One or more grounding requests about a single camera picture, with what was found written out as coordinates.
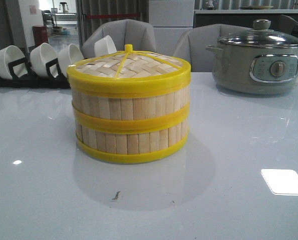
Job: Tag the bamboo steamer tier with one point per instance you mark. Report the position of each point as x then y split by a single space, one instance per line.
131 115
132 148

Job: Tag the bamboo steamer lid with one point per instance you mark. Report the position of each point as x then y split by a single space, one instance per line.
129 74

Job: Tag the white bowl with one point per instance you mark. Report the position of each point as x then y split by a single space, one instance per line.
40 56
68 56
7 55
104 46

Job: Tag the left grey chair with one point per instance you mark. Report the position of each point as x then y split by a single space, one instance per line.
127 31

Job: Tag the grey chair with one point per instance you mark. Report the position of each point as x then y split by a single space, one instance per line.
192 45
127 31

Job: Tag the right grey chair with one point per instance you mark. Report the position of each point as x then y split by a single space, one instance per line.
192 45

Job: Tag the white cabinet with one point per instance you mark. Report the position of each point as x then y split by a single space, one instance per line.
170 19

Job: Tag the grey-green electric pot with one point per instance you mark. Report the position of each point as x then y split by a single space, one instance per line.
255 70

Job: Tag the red barrier belt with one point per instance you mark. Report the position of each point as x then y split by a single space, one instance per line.
112 16

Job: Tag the black dish rack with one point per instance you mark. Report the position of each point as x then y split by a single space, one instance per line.
23 76

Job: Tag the red bin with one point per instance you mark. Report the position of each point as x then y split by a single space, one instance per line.
40 34

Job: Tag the glass pot lid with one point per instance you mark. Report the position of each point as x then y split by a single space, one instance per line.
260 36

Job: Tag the dark counter sideboard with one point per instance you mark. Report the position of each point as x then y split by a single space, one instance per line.
241 17

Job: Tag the yellow plate on counter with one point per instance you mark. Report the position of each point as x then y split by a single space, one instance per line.
257 7

